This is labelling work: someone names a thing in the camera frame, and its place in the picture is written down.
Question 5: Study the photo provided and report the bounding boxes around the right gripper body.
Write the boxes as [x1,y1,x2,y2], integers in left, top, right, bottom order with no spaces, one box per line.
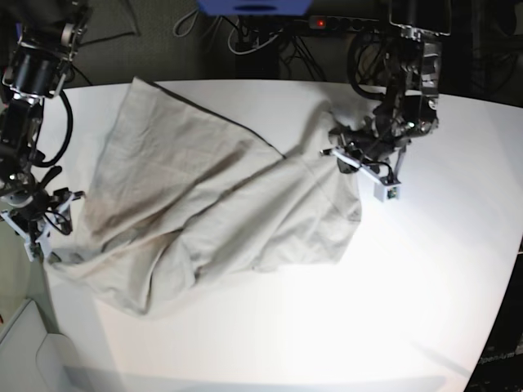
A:
[1,188,85,245]

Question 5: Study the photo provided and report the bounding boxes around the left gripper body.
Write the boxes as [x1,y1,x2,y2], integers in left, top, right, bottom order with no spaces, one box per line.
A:
[320,126,409,184]

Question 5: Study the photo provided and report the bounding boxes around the beige t-shirt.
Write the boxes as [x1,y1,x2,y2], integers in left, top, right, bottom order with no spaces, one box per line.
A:
[46,79,362,316]

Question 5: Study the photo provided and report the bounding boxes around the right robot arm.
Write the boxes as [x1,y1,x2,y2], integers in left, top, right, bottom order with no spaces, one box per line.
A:
[1,1,92,245]

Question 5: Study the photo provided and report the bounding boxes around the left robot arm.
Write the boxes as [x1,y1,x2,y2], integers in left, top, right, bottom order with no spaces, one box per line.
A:
[322,1,451,186]

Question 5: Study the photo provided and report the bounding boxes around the black power strip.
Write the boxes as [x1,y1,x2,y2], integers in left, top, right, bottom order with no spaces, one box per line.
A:
[307,16,388,33]

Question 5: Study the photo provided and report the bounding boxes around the white plastic bin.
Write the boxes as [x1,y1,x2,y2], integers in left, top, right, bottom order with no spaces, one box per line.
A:
[1,300,78,392]

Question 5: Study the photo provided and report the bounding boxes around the blue overhead box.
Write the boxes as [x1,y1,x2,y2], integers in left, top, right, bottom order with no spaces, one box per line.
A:
[197,0,312,16]

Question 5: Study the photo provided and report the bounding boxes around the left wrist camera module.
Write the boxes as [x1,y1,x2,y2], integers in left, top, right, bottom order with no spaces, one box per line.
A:
[373,182,401,203]

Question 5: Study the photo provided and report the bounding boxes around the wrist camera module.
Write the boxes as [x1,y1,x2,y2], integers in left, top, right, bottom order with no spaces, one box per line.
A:
[373,182,401,203]
[24,234,52,262]

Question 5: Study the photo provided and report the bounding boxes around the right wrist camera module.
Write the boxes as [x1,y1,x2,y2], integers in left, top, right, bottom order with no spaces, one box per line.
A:
[24,234,52,262]

